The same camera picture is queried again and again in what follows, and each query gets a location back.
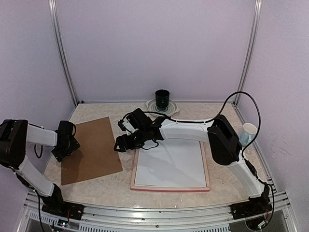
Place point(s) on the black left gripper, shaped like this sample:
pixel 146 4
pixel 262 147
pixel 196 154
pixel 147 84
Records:
pixel 59 155

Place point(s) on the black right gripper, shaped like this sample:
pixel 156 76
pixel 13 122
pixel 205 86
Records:
pixel 119 140

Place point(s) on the brown backing board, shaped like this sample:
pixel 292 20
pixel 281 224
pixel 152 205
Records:
pixel 95 157

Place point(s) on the pink wooden picture frame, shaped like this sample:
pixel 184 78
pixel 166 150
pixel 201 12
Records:
pixel 205 174

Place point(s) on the landscape photo print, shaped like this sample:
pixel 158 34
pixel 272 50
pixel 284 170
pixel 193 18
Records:
pixel 169 166

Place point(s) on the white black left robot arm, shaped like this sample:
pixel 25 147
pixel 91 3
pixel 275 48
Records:
pixel 14 137

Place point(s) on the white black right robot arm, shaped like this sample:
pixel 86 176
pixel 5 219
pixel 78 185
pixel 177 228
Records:
pixel 226 148

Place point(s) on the dark green cup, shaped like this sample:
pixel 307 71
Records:
pixel 162 98

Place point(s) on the striped ceramic plate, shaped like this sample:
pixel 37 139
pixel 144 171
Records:
pixel 170 110

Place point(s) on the light blue paper cup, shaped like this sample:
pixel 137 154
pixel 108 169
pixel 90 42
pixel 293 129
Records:
pixel 248 132

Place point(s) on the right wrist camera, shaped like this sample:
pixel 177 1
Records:
pixel 124 125

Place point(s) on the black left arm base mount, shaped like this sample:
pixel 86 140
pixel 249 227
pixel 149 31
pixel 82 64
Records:
pixel 66 210

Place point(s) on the aluminium front rail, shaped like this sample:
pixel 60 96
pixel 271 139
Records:
pixel 95 218

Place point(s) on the left aluminium corner post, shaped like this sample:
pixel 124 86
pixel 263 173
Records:
pixel 61 51

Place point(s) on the aluminium corner post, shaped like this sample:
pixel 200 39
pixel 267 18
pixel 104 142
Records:
pixel 251 44
pixel 61 51

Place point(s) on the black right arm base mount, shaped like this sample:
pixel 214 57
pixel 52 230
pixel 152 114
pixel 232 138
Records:
pixel 248 209

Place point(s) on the right aluminium corner post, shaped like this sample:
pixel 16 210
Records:
pixel 251 44

